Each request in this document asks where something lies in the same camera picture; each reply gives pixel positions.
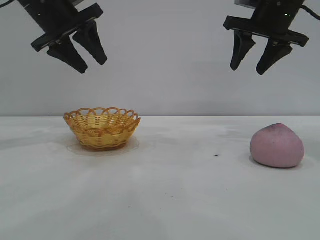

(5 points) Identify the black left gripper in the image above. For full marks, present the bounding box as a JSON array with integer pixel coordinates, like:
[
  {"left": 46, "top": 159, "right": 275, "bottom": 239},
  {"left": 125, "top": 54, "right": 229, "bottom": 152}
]
[{"left": 18, "top": 0, "right": 108, "bottom": 75}]

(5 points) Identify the pink peach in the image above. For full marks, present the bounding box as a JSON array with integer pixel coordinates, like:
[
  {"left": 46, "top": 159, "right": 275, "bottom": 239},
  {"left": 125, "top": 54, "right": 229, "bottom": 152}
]
[{"left": 250, "top": 122, "right": 305, "bottom": 169}]

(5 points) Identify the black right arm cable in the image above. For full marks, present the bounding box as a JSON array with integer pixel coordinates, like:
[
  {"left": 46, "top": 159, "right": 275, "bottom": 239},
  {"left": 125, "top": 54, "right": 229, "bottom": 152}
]
[{"left": 301, "top": 4, "right": 320, "bottom": 20}]

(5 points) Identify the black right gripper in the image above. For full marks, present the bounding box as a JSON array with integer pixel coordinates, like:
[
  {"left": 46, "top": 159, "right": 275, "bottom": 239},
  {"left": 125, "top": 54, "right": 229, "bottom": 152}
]
[{"left": 223, "top": 0, "right": 310, "bottom": 77}]

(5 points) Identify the yellow woven plastic basket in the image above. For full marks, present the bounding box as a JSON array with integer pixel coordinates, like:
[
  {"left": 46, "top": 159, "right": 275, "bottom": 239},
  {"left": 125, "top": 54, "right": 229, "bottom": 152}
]
[{"left": 63, "top": 107, "right": 142, "bottom": 152}]

